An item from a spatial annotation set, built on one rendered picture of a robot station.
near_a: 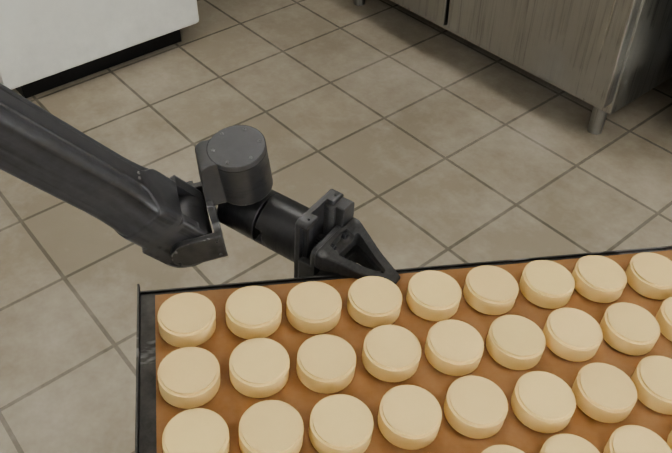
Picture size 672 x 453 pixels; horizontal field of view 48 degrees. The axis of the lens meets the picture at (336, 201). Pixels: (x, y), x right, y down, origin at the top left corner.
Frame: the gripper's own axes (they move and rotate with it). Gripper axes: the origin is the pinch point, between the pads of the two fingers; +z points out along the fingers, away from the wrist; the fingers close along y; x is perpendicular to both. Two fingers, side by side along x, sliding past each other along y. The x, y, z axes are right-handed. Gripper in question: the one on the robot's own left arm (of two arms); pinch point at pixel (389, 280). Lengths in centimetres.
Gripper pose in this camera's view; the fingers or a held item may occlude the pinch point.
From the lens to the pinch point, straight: 73.3
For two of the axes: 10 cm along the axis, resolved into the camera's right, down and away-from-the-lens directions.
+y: -0.5, 7.5, 6.6
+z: 8.3, 4.0, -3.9
